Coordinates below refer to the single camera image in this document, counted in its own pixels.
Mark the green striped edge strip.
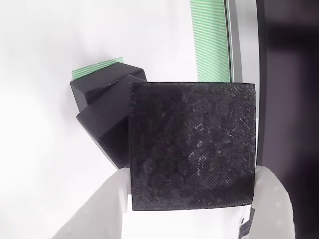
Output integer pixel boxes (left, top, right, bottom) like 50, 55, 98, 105
189, 0, 230, 83

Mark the green striped square marker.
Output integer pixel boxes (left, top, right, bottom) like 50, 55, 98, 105
71, 56, 125, 81

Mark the silver screen frame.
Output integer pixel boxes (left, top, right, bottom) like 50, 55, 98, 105
224, 0, 244, 83

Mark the black printed cube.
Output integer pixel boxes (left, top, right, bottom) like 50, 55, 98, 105
70, 62, 147, 113
76, 74, 148, 169

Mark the black monitor screen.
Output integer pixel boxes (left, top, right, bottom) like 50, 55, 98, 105
256, 0, 319, 239

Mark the black cube with patterned face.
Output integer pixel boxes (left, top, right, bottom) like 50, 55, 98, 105
128, 81, 257, 212

